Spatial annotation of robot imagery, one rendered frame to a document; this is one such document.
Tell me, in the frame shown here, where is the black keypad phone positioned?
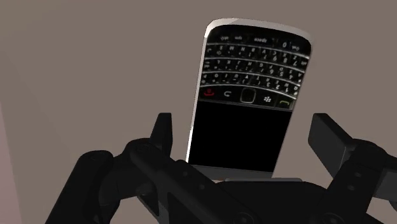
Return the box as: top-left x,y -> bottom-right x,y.
185,18 -> 314,181

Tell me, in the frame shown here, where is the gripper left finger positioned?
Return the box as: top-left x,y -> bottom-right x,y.
45,112 -> 249,224

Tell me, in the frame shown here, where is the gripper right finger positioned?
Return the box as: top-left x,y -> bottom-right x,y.
307,113 -> 397,224

